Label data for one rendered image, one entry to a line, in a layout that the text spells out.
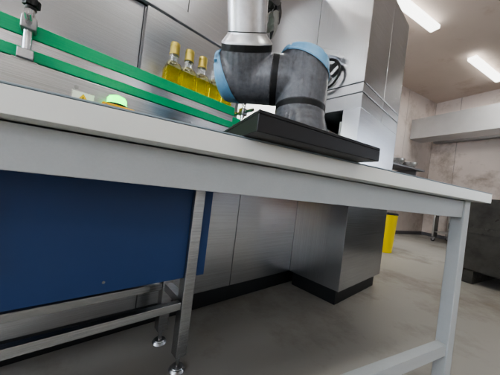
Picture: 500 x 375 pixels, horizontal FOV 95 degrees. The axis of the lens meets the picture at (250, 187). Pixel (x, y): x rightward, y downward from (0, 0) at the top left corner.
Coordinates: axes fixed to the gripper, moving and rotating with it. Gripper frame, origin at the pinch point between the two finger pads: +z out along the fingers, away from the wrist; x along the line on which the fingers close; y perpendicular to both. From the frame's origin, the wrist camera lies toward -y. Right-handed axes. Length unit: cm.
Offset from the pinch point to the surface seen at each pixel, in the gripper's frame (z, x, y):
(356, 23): -61, -90, 18
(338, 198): 51, -3, -29
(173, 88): 23.3, 21.6, 15.8
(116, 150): 48, 41, -18
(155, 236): 70, 21, 16
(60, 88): 34, 48, 14
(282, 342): 118, -36, 6
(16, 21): 22, 56, 15
